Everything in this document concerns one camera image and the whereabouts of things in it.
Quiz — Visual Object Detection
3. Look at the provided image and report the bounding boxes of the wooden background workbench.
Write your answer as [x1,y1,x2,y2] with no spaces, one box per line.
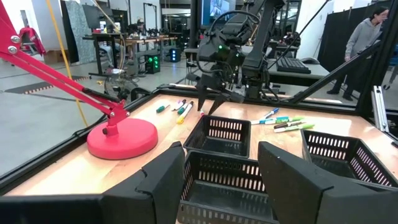
[82,30,180,78]

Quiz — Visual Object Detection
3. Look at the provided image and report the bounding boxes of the black dry-erase marker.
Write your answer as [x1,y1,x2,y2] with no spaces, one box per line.
[272,121,307,129]

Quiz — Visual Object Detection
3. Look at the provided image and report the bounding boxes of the black computer tower green lights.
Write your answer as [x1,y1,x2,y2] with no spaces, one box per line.
[144,52,161,75]

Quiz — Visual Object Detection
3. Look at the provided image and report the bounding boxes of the black room divider curtain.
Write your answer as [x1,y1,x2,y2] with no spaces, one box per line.
[317,0,394,73]

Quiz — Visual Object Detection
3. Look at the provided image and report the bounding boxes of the red desk lamp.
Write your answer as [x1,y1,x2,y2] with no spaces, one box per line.
[0,0,159,161]

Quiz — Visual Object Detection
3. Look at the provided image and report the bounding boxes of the dark blue dry-erase marker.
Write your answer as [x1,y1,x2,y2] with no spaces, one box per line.
[263,107,280,119]

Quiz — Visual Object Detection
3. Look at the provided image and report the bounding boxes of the grey office desk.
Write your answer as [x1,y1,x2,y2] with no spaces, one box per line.
[239,45,331,88]

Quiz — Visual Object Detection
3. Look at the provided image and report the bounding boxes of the light green dry-erase marker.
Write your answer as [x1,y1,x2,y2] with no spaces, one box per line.
[272,123,316,134]

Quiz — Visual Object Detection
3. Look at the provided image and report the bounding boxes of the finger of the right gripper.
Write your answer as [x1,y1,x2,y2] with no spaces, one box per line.
[196,74,215,111]
[207,90,245,116]

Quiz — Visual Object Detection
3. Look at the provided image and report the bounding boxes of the yellow hanging cable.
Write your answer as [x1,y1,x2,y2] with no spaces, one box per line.
[45,0,90,128]

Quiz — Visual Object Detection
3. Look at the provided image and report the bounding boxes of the yellow capped small marker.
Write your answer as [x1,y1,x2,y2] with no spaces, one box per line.
[176,101,195,125]

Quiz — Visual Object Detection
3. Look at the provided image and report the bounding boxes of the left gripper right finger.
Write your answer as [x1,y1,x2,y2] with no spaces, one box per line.
[257,141,398,224]

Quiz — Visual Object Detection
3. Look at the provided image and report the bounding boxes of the pink capped small marker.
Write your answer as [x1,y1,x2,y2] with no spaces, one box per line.
[172,99,187,111]

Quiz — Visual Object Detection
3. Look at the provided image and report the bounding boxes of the red jacket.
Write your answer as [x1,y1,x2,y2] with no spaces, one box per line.
[18,27,47,57]

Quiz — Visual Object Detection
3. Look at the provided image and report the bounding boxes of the person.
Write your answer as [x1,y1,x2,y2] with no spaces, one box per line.
[326,6,390,102]

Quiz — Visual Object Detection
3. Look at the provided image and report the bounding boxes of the black aluminium table frame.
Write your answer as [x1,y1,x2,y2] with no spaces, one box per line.
[0,0,398,197]

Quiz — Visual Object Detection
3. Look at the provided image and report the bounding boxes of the light blue dry-erase marker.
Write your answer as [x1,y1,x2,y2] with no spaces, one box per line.
[250,116,290,126]

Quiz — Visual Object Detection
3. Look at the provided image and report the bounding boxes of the cardboard box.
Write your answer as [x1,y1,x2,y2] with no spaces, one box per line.
[43,49,68,65]

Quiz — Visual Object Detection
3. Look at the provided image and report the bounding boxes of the silver aluminium bracket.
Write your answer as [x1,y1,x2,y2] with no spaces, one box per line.
[371,85,390,133]

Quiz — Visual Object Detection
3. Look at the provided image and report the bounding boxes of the black background monitor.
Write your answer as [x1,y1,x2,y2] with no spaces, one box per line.
[82,4,104,30]

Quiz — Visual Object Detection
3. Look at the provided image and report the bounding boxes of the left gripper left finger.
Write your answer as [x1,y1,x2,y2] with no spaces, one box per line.
[0,141,186,224]

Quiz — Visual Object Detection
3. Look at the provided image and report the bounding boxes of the black slotted plastic basket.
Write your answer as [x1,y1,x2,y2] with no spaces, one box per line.
[182,114,252,159]
[176,149,280,224]
[300,129,398,189]

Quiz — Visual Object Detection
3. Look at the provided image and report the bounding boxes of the black computer tower blue lights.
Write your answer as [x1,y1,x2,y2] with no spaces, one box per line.
[169,47,182,63]

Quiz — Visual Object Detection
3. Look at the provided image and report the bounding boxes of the black computer keyboard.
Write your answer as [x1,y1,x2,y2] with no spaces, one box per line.
[275,56,312,75]

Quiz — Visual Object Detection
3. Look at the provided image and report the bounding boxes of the large display screen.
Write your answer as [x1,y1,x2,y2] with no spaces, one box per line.
[201,0,236,26]

